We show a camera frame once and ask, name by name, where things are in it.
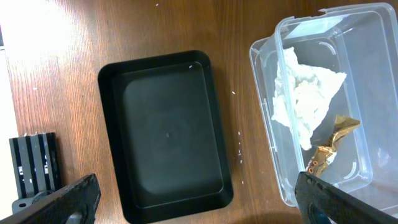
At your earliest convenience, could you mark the black rectangular tray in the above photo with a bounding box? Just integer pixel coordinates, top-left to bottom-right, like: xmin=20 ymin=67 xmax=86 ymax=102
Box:
xmin=98 ymin=50 xmax=234 ymax=223

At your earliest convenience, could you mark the striped black grey mount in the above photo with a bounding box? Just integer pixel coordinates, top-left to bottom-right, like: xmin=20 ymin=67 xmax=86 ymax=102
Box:
xmin=9 ymin=133 xmax=62 ymax=214

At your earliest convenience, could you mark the clear plastic waste bin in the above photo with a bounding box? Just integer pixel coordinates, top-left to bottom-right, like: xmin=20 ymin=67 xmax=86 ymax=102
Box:
xmin=249 ymin=2 xmax=397 ymax=216

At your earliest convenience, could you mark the white paper napkin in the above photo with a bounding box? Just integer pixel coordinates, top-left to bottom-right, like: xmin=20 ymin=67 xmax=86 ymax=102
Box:
xmin=284 ymin=47 xmax=347 ymax=151

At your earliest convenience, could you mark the gold candy wrapper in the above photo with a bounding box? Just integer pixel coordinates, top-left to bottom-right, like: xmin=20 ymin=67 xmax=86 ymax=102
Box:
xmin=306 ymin=115 xmax=361 ymax=177

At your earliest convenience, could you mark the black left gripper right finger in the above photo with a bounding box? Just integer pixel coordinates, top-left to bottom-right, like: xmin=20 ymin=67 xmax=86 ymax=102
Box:
xmin=295 ymin=172 xmax=397 ymax=224

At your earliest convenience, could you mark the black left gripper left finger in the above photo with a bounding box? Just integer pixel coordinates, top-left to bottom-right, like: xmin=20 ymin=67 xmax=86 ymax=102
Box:
xmin=1 ymin=174 xmax=101 ymax=224

